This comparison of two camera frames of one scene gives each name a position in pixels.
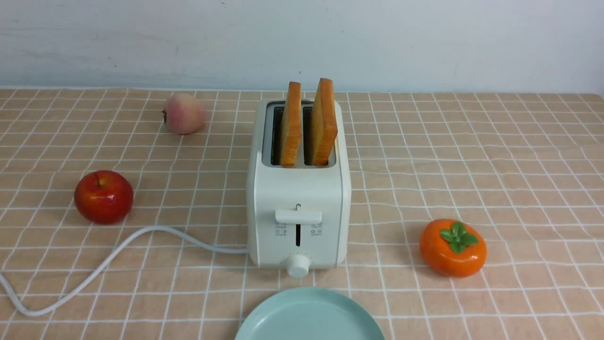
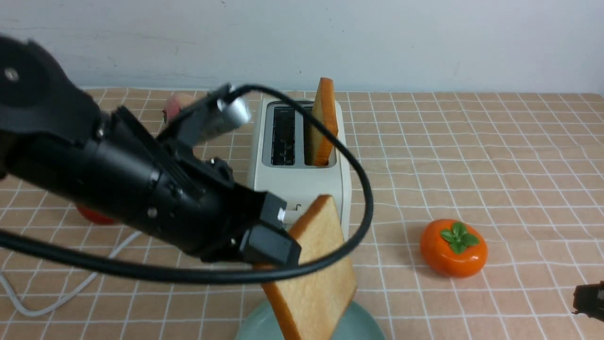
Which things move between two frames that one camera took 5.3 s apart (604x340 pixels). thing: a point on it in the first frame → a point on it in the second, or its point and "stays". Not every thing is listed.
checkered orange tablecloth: [525, 167] stays
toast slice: [291, 127] → [313, 306]
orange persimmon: [452, 248] stays
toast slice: [324, 129] stays
